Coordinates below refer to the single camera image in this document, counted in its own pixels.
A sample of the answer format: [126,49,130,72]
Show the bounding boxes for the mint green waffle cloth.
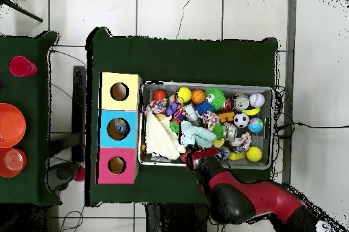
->
[179,119,218,148]

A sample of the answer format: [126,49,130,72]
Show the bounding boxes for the cream waffle cloth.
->
[144,111,188,160]

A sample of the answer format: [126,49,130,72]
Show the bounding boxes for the colourful knotted rope toy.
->
[144,98,168,115]

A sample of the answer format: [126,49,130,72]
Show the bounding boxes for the crushed clear plastic bottle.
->
[113,118,128,134]

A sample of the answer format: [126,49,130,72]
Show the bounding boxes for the wooden box with three holes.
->
[95,72,144,185]

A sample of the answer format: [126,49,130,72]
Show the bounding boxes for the yellow ball with seam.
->
[245,146,263,162]

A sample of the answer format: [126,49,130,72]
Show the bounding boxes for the black and white soccer ball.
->
[233,112,250,128]

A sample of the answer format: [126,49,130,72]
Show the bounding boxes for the green spiky toy with eyes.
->
[204,87,226,111]

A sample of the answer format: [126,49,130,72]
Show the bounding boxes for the small orange basketball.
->
[191,89,207,104]

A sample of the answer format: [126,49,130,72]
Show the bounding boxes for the globe print ball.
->
[247,117,264,134]

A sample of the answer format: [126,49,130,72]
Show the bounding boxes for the smooth yellow ball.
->
[176,87,192,104]

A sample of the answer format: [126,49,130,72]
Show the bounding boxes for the silver drink can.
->
[233,93,250,111]

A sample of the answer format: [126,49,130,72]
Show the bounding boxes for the red-orange ball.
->
[153,89,168,102]

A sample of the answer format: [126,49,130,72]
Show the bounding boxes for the white baseball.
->
[248,92,266,108]

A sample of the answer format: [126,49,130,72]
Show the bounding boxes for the grey device with red knob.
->
[45,160,86,192]

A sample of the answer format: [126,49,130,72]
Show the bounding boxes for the orange plastic cup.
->
[0,147,27,178]

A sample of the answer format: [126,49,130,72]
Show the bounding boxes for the orange plastic bowl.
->
[0,102,27,149]

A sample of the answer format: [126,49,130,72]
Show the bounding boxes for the red plastic cup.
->
[9,55,38,77]

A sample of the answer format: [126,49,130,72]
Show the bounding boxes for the black rod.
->
[0,0,44,23]

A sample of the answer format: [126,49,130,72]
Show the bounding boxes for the silver wire mesh bin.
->
[140,80,275,171]

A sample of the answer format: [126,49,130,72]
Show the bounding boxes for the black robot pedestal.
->
[145,203,209,232]

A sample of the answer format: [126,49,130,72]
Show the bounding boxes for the thin black cable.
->
[175,0,198,40]

